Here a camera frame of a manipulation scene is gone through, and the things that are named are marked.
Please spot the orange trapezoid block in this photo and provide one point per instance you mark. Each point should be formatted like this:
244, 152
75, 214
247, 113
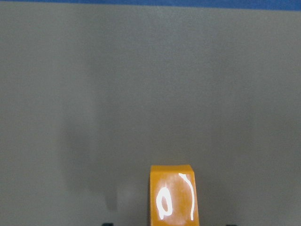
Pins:
173, 196

